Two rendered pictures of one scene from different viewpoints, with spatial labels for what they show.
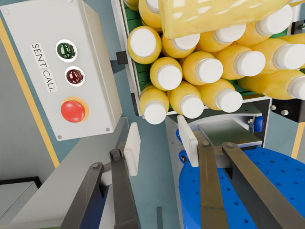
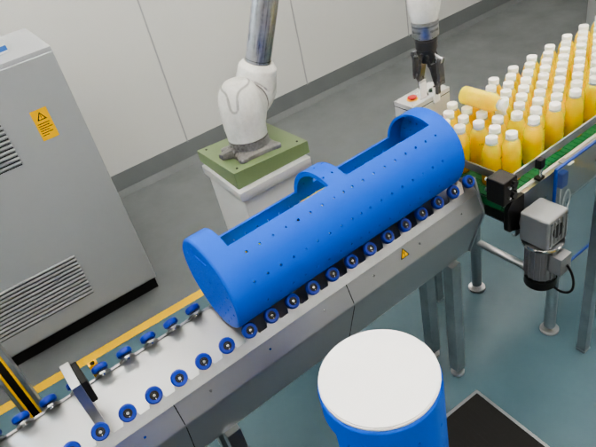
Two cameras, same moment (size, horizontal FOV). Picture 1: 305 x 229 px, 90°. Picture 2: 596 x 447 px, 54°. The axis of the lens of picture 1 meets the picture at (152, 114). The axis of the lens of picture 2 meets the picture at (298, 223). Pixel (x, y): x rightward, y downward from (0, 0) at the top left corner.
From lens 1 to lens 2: 2.18 m
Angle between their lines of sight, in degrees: 64
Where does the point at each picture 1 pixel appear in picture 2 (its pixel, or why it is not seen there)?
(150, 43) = (453, 104)
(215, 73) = (464, 117)
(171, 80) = (448, 113)
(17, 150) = not seen: hidden behind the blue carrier
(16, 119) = not seen: hidden behind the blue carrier
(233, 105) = (458, 127)
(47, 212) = not seen: hidden behind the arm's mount
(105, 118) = (416, 104)
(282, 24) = (497, 118)
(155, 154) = (295, 418)
